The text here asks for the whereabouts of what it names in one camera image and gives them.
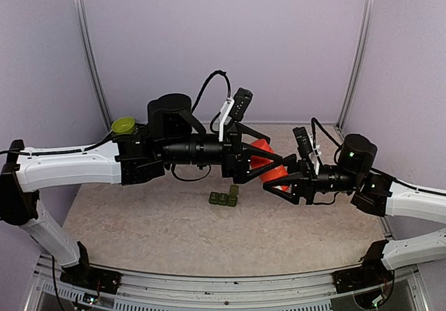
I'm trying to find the lime green bowl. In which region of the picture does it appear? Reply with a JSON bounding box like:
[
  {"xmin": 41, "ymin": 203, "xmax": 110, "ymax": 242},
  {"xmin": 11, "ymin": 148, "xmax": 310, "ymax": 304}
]
[{"xmin": 111, "ymin": 116, "xmax": 136, "ymax": 136}]

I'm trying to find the aluminium frame post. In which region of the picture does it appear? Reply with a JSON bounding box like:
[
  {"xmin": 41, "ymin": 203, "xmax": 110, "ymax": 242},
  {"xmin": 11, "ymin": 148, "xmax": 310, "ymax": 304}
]
[
  {"xmin": 337, "ymin": 0, "xmax": 376, "ymax": 131},
  {"xmin": 73, "ymin": 0, "xmax": 112, "ymax": 130}
]

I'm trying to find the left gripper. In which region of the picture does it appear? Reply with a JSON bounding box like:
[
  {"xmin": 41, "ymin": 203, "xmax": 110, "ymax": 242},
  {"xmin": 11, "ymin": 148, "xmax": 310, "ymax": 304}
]
[{"xmin": 161, "ymin": 123, "xmax": 284, "ymax": 185}]

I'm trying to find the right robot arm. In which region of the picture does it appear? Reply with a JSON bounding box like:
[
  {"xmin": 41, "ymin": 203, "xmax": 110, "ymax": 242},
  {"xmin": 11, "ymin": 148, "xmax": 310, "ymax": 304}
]
[{"xmin": 263, "ymin": 128, "xmax": 445, "ymax": 286}]

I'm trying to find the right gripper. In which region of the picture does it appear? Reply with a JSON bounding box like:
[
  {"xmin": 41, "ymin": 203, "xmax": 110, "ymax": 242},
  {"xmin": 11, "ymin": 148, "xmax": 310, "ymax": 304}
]
[{"xmin": 263, "ymin": 153, "xmax": 362, "ymax": 204}]

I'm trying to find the red pill bottle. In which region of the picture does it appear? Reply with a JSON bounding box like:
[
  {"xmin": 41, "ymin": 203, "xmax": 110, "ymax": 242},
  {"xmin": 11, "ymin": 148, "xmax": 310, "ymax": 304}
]
[{"xmin": 249, "ymin": 138, "xmax": 290, "ymax": 192}]

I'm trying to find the front aluminium rail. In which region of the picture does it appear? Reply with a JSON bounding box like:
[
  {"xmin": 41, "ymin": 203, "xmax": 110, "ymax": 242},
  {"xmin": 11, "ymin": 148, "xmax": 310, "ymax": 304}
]
[{"xmin": 22, "ymin": 254, "xmax": 431, "ymax": 310}]

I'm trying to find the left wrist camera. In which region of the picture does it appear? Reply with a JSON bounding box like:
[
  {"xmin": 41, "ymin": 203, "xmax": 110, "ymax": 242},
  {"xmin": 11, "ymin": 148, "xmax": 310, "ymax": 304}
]
[{"xmin": 217, "ymin": 87, "xmax": 253, "ymax": 142}]

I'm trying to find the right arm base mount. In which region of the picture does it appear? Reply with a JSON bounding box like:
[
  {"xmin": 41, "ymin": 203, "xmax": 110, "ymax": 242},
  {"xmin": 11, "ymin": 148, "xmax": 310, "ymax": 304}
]
[{"xmin": 332, "ymin": 266, "xmax": 394, "ymax": 294}]

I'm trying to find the black square tray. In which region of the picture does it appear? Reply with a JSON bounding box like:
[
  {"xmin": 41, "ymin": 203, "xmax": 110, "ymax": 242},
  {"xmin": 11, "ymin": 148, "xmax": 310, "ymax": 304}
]
[{"xmin": 111, "ymin": 123, "xmax": 148, "ymax": 139}]

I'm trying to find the green pill organizer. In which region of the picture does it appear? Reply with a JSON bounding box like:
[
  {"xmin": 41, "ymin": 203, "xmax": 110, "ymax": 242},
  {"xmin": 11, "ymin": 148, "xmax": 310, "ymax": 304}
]
[{"xmin": 208, "ymin": 185, "xmax": 239, "ymax": 207}]

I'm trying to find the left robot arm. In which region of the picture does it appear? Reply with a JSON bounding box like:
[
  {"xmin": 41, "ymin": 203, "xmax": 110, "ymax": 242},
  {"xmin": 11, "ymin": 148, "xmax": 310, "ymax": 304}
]
[{"xmin": 1, "ymin": 89, "xmax": 285, "ymax": 287}]

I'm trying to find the left aluminium frame post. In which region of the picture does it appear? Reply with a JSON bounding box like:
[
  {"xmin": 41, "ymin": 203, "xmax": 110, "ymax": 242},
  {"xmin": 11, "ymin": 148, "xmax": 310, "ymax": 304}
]
[{"xmin": 73, "ymin": 0, "xmax": 112, "ymax": 130}]

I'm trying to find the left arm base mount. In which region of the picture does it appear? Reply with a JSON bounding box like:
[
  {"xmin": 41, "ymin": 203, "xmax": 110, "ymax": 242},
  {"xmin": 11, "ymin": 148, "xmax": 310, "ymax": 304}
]
[{"xmin": 60, "ymin": 267, "xmax": 121, "ymax": 295}]

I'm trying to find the right aluminium frame post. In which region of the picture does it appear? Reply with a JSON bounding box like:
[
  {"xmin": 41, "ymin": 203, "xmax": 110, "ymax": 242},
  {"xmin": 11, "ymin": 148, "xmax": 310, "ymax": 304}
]
[{"xmin": 337, "ymin": 0, "xmax": 376, "ymax": 131}]

